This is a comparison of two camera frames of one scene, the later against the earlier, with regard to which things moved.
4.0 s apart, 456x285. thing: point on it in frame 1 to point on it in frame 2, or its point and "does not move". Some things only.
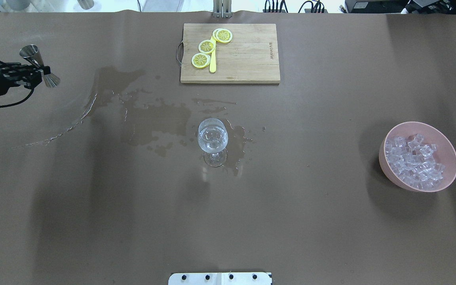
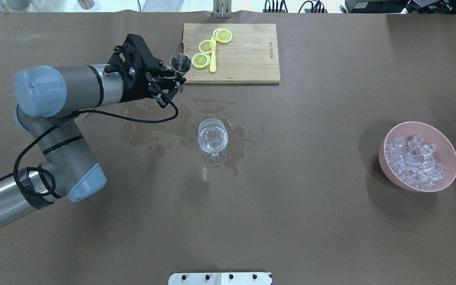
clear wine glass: x=213 y=137 does not move
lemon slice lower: x=200 y=60 does not move
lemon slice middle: x=206 y=46 does not move
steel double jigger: x=31 y=52 to x=180 y=63
